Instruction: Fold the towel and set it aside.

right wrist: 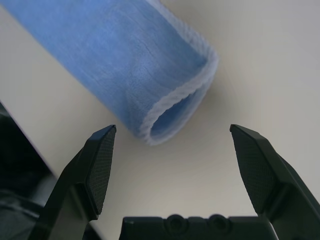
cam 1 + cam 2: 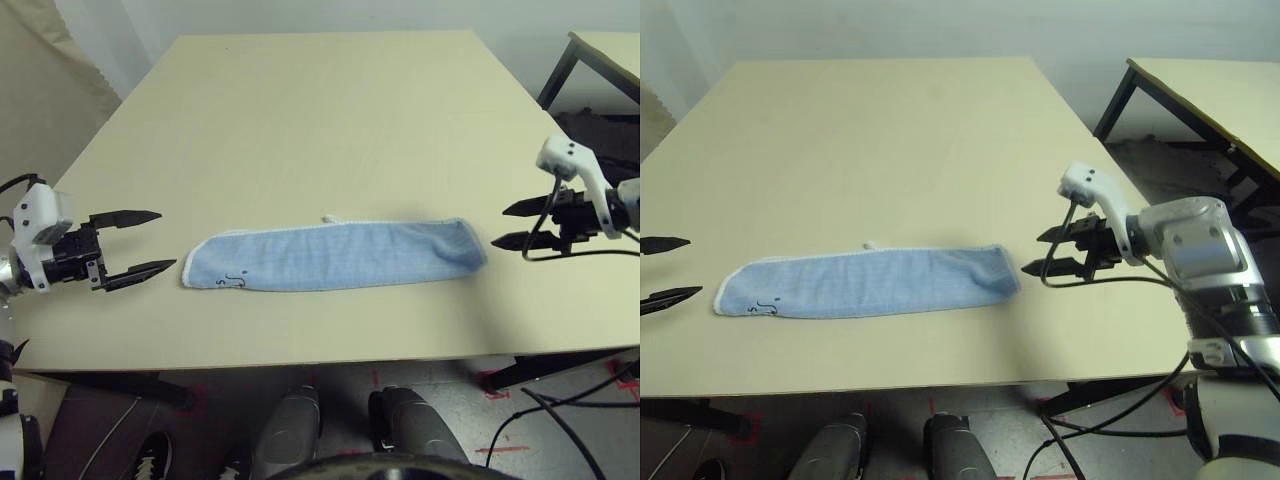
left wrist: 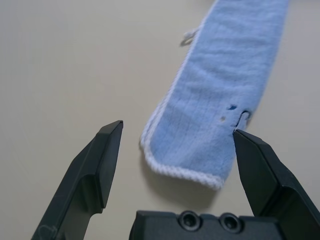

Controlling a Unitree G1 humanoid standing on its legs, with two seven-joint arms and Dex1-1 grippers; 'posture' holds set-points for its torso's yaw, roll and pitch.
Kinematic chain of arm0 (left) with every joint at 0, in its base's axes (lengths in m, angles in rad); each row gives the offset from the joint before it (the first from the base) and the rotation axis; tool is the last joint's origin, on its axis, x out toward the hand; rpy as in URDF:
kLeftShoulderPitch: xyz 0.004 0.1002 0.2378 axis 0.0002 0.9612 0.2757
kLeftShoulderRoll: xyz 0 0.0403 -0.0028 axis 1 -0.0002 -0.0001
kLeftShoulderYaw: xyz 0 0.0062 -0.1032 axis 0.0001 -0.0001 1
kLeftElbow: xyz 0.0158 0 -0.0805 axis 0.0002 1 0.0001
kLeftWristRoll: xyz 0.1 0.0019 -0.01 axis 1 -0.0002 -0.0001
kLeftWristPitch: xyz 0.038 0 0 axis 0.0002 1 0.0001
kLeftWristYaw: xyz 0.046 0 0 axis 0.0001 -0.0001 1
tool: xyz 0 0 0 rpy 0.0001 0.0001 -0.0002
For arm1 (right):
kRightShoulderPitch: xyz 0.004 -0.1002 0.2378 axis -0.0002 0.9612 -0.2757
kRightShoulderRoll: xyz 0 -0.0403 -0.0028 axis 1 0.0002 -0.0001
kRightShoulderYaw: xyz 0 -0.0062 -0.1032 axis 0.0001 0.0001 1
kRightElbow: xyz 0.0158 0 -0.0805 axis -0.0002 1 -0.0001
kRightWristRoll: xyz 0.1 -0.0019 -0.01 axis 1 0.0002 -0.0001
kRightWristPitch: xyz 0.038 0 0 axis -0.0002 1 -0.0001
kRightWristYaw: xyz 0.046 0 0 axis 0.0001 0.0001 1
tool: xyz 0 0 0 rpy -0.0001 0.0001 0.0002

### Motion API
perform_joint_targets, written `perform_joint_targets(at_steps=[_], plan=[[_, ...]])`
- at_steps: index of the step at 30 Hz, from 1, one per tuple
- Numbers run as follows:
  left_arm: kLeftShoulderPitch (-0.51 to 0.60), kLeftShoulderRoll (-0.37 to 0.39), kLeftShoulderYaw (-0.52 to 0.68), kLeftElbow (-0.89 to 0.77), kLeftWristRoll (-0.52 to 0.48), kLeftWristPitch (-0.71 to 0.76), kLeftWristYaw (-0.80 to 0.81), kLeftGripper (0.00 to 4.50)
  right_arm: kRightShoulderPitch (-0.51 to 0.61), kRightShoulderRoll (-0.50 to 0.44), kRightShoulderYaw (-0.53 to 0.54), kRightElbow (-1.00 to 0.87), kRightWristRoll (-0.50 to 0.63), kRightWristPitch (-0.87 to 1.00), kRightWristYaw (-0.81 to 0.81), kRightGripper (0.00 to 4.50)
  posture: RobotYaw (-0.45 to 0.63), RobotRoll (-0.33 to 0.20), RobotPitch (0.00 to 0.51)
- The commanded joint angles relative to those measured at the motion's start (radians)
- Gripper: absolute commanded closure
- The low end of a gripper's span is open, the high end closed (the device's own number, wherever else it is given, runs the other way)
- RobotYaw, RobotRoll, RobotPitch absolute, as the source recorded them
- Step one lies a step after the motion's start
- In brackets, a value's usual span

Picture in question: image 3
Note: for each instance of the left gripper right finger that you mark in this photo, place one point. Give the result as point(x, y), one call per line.
point(270, 180)

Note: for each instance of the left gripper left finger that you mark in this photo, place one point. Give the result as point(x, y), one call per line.
point(85, 175)

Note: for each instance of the light blue terry towel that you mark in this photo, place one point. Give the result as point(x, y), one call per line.
point(220, 75)

